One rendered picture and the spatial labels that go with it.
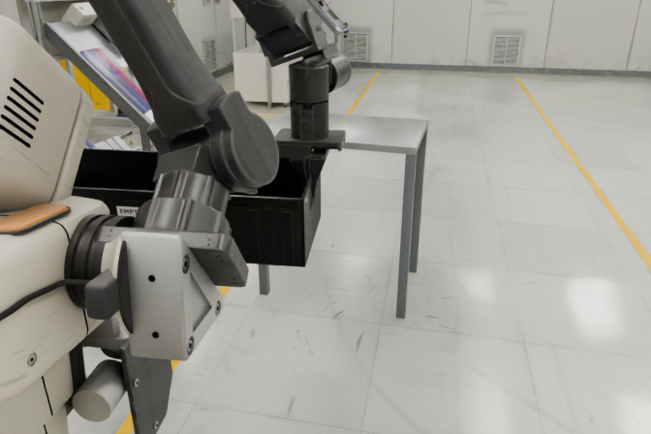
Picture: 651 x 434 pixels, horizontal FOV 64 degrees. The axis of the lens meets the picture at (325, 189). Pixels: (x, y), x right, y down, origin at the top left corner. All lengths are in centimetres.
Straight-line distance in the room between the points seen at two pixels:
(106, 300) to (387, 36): 868
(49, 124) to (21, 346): 19
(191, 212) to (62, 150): 14
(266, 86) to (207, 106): 574
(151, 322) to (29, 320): 9
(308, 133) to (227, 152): 27
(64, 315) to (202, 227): 14
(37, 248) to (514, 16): 874
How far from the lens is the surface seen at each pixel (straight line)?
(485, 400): 212
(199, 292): 49
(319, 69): 74
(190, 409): 206
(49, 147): 53
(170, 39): 52
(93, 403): 65
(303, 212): 75
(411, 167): 211
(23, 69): 50
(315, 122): 76
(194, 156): 51
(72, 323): 51
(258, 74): 626
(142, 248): 44
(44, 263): 47
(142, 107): 282
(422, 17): 895
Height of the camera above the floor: 141
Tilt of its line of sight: 22 degrees down
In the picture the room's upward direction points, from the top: straight up
